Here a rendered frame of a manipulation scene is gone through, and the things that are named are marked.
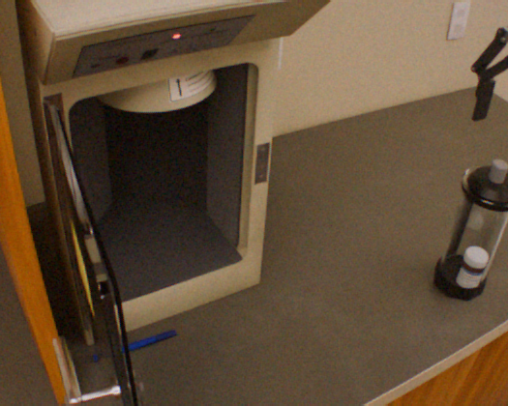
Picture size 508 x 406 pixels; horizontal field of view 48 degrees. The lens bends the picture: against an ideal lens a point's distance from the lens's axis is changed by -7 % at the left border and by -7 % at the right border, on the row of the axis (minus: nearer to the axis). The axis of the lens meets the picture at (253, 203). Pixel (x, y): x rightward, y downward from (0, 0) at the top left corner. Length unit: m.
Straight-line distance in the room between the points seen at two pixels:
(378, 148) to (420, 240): 0.33
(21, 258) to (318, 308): 0.54
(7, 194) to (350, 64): 1.07
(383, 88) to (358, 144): 0.25
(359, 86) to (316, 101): 0.14
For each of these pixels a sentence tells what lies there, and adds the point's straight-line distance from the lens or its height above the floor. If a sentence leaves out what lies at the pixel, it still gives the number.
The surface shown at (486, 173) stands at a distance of 1.02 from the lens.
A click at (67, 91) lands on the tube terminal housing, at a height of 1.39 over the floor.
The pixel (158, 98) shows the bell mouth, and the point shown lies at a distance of 0.79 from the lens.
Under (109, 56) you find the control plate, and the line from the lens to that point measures 0.64.
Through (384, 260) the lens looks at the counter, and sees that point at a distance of 1.16.
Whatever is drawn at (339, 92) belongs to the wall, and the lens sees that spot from 1.56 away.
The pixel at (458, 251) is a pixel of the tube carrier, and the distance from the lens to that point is 1.07.
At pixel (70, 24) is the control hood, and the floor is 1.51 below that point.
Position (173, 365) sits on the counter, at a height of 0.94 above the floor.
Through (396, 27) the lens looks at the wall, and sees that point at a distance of 1.59.
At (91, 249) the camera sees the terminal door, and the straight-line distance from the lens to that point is 0.48.
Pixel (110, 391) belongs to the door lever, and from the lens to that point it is 0.61.
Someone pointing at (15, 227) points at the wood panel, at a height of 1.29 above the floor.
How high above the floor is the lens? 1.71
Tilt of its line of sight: 38 degrees down
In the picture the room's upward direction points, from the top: 4 degrees clockwise
